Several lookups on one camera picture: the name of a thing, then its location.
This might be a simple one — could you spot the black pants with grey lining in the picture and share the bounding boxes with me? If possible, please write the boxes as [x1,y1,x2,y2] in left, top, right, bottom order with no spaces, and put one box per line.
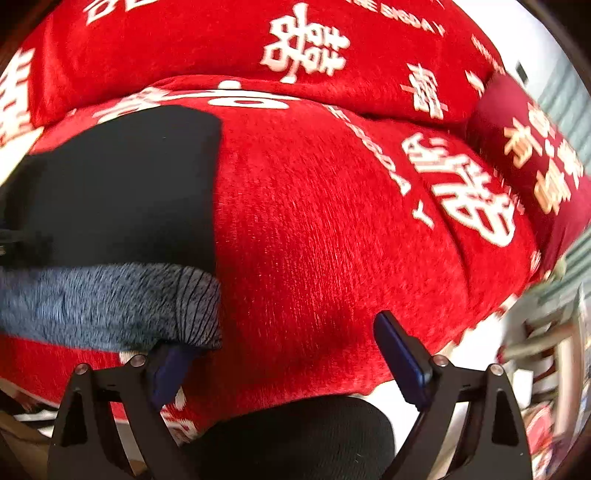
[1,105,221,352]

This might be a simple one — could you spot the operator's black clothed leg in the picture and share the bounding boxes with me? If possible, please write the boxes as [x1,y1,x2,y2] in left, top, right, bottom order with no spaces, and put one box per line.
[181,395,394,479]

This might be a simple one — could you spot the red sofa cover with characters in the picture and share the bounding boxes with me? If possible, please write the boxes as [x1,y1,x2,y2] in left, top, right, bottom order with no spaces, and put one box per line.
[1,1,540,439]

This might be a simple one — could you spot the dark red embroidered cushion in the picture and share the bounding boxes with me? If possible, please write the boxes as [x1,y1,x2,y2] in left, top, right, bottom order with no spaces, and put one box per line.
[467,73,590,278]

